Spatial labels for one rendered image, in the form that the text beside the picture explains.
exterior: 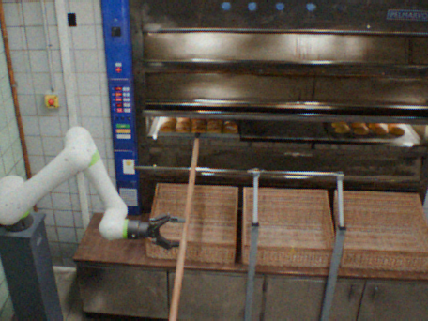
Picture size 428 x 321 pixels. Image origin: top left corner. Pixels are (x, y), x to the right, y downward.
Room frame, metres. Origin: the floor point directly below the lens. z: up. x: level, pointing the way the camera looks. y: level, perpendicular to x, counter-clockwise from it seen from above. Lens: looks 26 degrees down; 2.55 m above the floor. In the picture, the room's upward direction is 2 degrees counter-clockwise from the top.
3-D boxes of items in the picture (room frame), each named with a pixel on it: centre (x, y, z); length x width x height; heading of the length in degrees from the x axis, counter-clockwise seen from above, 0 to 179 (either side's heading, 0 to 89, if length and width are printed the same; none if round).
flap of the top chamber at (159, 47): (2.71, -0.80, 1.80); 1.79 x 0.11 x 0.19; 81
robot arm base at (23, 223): (1.91, 0.77, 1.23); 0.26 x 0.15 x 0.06; 80
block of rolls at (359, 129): (3.05, -1.44, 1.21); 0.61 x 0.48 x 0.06; 171
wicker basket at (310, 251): (2.44, -0.78, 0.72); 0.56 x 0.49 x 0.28; 82
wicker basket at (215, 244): (2.54, -0.19, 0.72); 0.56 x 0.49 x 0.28; 80
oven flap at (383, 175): (2.71, -0.80, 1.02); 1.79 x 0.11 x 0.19; 81
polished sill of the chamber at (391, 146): (2.73, -0.80, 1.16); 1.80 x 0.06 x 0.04; 81
